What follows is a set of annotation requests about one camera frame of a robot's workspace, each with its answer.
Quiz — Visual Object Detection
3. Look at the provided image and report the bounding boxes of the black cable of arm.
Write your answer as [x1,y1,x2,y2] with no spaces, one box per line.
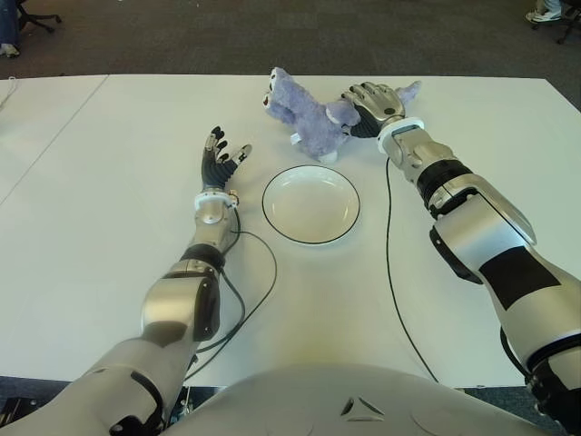
[385,154,440,385]
[183,203,278,387]

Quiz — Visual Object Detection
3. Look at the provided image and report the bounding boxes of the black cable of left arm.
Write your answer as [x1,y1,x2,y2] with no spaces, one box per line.
[183,203,278,387]

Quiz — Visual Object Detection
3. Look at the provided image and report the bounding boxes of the person foot white sneaker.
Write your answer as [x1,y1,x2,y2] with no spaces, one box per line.
[525,0,564,23]

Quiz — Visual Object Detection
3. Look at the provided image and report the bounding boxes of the person leg blue jeans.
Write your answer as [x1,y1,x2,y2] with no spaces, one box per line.
[0,0,22,58]

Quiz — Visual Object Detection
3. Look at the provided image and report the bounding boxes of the silver robot torso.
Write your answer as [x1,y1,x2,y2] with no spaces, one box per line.
[167,361,564,436]

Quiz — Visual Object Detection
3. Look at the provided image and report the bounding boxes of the robot left hand black silver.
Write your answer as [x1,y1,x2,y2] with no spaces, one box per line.
[199,126,253,190]

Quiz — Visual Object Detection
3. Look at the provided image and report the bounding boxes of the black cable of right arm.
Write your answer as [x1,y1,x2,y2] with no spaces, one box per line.
[385,154,440,385]

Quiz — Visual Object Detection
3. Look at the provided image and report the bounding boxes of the black office chair base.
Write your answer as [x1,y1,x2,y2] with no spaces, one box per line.
[556,0,581,45]
[17,0,63,33]

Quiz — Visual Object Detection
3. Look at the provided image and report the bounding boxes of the purple plush bunny doll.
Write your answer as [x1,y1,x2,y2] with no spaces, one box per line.
[261,66,422,164]

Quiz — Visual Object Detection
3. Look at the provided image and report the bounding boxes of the white plate black rim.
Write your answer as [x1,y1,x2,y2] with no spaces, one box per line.
[261,165,362,248]

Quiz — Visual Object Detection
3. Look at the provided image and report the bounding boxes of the robot right hand black silver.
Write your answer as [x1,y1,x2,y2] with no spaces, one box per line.
[340,81,406,140]

